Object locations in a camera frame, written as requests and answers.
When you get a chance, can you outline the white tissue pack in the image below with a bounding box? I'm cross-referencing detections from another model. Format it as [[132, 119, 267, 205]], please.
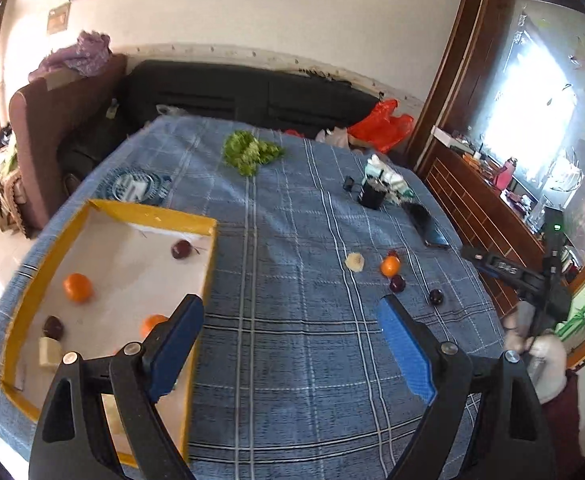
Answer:
[[365, 155, 415, 206]]

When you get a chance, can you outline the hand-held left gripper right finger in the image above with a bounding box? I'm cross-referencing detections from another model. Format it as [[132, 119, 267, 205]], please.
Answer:
[[376, 294, 558, 480]]

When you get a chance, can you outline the large peeled sugarcane piece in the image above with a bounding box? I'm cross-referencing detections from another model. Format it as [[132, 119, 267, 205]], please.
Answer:
[[101, 394, 126, 436]]

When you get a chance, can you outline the person's right forearm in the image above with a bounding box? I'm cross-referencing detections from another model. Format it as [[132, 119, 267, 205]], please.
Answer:
[[525, 332, 569, 405]]

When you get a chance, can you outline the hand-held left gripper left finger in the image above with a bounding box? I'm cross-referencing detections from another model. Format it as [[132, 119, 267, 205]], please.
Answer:
[[28, 294, 206, 480]]

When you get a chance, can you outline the black leather sofa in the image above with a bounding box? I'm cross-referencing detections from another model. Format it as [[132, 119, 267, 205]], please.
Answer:
[[60, 60, 380, 181]]

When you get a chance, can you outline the red plastic bag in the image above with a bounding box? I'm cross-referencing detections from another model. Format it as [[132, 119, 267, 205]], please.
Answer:
[[347, 99, 415, 153]]

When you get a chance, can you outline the person's right hand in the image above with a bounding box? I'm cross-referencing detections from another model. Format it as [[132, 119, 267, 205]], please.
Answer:
[[505, 302, 538, 356]]

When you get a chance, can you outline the wooden door frame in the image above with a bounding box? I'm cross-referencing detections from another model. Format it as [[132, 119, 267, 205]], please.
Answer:
[[407, 0, 513, 171]]

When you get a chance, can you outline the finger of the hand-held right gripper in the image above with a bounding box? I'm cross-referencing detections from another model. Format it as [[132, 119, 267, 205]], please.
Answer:
[[461, 245, 492, 268]]

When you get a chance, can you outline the green lettuce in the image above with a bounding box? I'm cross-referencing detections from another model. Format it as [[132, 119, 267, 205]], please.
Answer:
[[222, 130, 286, 177]]

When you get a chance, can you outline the wooden cabinet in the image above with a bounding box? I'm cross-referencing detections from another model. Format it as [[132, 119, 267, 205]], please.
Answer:
[[415, 127, 548, 321]]

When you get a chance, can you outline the black cup with utensils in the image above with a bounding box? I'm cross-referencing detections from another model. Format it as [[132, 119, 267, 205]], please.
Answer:
[[357, 177, 388, 210]]

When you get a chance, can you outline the pink bottle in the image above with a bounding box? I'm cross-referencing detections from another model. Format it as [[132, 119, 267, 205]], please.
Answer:
[[495, 157, 518, 191]]

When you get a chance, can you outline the pink floral cloth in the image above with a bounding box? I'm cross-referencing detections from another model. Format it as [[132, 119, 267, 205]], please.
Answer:
[[27, 31, 112, 83]]

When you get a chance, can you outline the yellow cardboard box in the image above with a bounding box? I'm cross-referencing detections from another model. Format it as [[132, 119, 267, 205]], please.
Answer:
[[0, 199, 219, 468]]

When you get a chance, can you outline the brown armchair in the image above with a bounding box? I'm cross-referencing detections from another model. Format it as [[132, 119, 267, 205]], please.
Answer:
[[8, 55, 128, 231]]

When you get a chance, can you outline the blue plaid tablecloth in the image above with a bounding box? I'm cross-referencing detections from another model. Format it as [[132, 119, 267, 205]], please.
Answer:
[[0, 115, 505, 480]]

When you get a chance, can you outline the black smartphone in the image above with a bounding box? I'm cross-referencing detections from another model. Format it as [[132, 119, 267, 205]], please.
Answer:
[[401, 201, 450, 251]]

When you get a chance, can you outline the small wall plaque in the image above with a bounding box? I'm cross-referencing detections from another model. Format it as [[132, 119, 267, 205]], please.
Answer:
[[47, 4, 72, 36]]

